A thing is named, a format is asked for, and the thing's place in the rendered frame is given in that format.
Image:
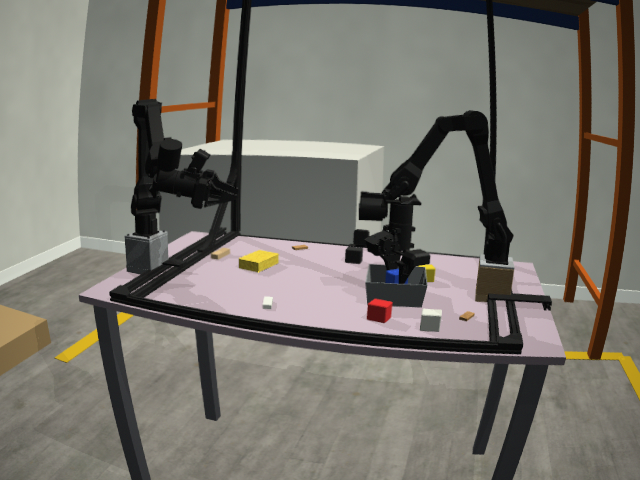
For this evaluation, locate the red block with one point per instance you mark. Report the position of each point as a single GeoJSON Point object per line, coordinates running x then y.
{"type": "Point", "coordinates": [379, 310]}

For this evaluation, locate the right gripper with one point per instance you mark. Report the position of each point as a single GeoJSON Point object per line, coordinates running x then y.
{"type": "Point", "coordinates": [204, 190]}

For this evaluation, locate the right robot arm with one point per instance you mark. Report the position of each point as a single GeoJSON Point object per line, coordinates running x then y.
{"type": "Point", "coordinates": [167, 153]}

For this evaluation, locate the blue block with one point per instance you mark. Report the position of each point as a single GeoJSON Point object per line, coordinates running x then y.
{"type": "Point", "coordinates": [392, 276]}

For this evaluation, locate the yellow sponge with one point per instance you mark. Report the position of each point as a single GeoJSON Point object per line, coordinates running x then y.
{"type": "Point", "coordinates": [258, 261]}

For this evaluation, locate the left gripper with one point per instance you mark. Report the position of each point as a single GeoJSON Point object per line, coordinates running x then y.
{"type": "Point", "coordinates": [410, 259]}

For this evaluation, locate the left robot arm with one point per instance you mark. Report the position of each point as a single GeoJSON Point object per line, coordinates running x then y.
{"type": "Point", "coordinates": [405, 178]}

